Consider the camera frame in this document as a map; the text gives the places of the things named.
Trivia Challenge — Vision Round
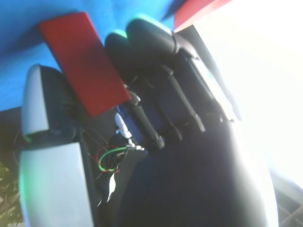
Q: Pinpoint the red block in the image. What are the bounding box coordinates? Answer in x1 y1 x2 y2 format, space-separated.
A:
39 11 132 118

